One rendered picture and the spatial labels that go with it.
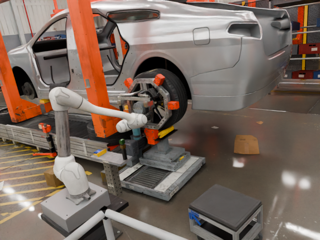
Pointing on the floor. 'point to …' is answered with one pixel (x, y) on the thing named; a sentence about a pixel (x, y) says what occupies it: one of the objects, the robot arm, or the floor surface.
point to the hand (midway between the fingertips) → (147, 113)
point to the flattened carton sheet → (246, 145)
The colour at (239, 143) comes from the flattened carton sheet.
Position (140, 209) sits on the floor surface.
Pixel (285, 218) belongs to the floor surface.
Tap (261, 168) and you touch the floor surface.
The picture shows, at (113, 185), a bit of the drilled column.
